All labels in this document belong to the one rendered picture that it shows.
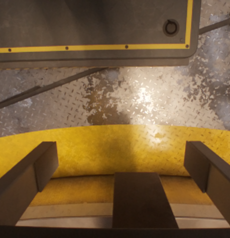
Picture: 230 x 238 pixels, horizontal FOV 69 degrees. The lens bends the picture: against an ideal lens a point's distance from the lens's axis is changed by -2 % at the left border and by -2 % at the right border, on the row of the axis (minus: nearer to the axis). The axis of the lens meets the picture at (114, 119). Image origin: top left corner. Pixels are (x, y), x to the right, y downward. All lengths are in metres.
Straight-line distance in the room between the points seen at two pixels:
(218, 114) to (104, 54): 0.66
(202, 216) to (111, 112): 0.56
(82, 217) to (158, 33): 0.65
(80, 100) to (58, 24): 0.41
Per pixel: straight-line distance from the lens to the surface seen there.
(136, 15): 0.51
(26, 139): 0.99
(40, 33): 0.54
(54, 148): 0.16
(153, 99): 0.83
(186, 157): 0.17
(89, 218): 0.71
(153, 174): 0.57
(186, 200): 0.86
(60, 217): 0.74
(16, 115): 0.97
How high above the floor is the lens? 0.80
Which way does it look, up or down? 75 degrees down
